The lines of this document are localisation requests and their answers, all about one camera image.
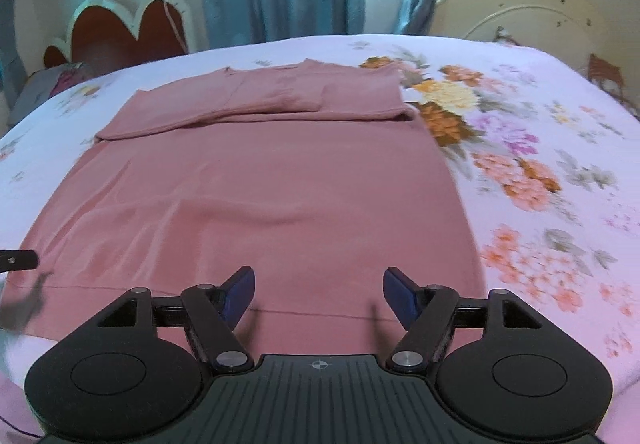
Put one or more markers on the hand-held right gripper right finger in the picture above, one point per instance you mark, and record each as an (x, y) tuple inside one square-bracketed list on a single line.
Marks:
[(400, 296)]

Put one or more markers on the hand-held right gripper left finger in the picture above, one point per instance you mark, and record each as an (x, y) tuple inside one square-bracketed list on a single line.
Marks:
[(239, 296)]

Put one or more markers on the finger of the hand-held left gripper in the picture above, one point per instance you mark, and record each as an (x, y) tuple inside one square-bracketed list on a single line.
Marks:
[(20, 260)]

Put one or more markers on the pink sweater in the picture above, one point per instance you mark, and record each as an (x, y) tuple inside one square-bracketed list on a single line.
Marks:
[(250, 189)]

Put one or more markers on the pile of clothes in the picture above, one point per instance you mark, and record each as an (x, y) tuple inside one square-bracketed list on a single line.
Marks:
[(50, 87)]

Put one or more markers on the floral bed sheet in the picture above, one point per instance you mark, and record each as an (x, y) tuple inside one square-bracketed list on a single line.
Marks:
[(525, 99)]

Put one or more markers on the grey side curtain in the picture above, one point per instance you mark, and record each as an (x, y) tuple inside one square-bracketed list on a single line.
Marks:
[(7, 24)]

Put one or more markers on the red heart-shaped headboard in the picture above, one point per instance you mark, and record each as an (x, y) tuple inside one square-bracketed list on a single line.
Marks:
[(110, 34)]

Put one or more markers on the floral bordered pillow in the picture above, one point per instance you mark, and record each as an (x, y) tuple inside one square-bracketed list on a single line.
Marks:
[(506, 37)]

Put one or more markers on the orange patterned pillow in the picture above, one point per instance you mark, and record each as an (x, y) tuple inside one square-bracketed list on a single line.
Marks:
[(607, 72)]

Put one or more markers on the cream arched headboard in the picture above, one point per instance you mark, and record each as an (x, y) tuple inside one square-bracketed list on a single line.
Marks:
[(530, 14)]

